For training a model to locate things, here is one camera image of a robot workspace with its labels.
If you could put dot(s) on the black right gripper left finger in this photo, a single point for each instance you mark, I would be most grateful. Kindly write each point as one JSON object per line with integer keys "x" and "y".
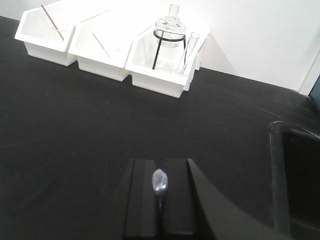
{"x": 142, "y": 210}

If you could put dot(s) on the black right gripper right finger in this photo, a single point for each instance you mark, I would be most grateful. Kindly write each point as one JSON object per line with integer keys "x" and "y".
{"x": 179, "y": 216}

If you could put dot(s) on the black sink basin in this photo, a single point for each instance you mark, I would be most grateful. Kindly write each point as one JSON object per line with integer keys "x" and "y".
{"x": 295, "y": 170}

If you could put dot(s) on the white storage bin right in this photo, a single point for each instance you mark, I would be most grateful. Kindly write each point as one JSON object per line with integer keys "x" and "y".
{"x": 164, "y": 78}

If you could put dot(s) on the white storage bin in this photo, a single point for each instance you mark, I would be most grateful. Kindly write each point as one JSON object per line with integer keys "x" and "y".
{"x": 39, "y": 37}
{"x": 164, "y": 78}
{"x": 116, "y": 36}

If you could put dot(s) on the green striped glass rod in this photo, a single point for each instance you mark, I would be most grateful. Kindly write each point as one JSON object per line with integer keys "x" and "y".
{"x": 100, "y": 44}

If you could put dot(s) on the white storage bin middle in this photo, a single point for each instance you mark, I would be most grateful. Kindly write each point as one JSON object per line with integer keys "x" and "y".
{"x": 116, "y": 36}

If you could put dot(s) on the clear glass test tube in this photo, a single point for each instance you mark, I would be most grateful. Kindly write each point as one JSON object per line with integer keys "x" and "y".
{"x": 191, "y": 43}

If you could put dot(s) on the clear glass flask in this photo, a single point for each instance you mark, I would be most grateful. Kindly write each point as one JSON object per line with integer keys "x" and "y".
{"x": 169, "y": 30}

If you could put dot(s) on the white storage bin left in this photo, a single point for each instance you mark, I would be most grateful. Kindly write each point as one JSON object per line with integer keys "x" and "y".
{"x": 39, "y": 37}

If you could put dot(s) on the red striped glass rod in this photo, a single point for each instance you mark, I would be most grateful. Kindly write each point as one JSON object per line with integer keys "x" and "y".
{"x": 52, "y": 22}

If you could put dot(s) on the black wire ring stand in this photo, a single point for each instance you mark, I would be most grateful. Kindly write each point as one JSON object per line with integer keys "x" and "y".
{"x": 157, "y": 52}

